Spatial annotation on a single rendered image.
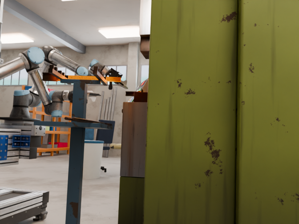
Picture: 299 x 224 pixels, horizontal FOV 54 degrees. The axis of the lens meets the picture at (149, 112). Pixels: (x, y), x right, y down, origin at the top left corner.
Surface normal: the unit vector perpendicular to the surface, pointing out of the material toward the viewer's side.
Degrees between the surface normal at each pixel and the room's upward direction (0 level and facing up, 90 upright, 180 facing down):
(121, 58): 90
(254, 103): 90
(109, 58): 90
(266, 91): 90
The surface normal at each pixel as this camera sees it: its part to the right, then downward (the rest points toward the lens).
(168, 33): -0.18, -0.08
